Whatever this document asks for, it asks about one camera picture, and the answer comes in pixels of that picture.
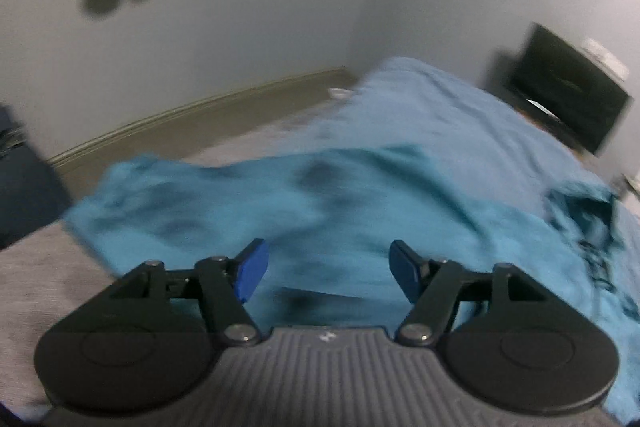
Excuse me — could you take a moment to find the teal shirt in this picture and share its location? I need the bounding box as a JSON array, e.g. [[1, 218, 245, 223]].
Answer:
[[62, 146, 640, 423]]

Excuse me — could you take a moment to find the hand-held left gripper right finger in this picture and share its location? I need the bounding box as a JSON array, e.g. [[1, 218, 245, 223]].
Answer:
[[389, 239, 551, 348]]

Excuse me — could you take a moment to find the grey bed sheet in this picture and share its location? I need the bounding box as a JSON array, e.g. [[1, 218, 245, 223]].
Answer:
[[0, 99, 361, 413]]

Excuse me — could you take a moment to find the light blue blanket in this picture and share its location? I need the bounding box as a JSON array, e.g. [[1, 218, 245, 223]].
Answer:
[[295, 57, 621, 228]]

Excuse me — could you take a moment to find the black television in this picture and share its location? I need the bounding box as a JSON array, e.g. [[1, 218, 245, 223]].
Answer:
[[507, 23, 631, 156]]

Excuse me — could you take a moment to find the person's leg in dark pants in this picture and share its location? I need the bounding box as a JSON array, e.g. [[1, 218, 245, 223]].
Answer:
[[0, 104, 73, 249]]

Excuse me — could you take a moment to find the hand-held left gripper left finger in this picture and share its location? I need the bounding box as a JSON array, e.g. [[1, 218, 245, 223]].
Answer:
[[110, 238, 269, 348]]

